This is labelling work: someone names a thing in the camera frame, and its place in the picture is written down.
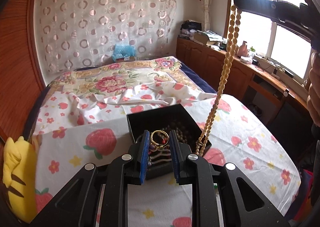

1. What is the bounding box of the cream bead necklace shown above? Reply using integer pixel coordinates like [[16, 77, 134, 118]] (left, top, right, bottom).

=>
[[195, 4, 243, 157]]

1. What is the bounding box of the purple flower hair comb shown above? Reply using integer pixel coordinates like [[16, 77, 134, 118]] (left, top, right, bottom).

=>
[[148, 143, 171, 167]]

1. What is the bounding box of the black square jewelry box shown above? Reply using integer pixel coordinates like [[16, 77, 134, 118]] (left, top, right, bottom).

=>
[[126, 104, 202, 180]]

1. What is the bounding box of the person's right hand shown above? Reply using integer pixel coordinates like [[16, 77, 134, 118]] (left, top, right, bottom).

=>
[[306, 52, 320, 127]]

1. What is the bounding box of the pink bottle on sill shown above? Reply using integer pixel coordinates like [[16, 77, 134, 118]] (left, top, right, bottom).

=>
[[237, 41, 249, 57]]

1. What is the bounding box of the strawberry flower print cloth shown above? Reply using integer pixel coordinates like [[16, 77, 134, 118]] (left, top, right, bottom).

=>
[[32, 85, 301, 226]]

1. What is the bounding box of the yellow plush toy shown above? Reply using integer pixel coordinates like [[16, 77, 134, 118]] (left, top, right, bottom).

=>
[[2, 136, 37, 223]]

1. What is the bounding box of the wooden side cabinet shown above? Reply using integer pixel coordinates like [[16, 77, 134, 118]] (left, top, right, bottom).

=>
[[176, 38, 309, 125]]

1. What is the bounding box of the stack of books and papers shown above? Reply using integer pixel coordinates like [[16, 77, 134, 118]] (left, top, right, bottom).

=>
[[179, 20, 223, 46]]

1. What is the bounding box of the floral bed quilt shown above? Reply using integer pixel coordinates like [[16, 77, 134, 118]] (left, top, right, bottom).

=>
[[48, 56, 215, 97]]

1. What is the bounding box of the blue plastic bag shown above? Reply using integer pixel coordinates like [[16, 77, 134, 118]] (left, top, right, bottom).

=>
[[112, 45, 136, 62]]

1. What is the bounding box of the pink circle pattern curtain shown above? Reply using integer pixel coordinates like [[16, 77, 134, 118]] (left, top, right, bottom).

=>
[[35, 0, 177, 74]]

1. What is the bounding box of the window with wooden frame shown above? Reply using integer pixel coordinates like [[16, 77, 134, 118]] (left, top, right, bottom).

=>
[[239, 0, 313, 86]]

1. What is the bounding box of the dark green bead bracelet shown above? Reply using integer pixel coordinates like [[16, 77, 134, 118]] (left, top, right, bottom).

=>
[[162, 122, 198, 145]]

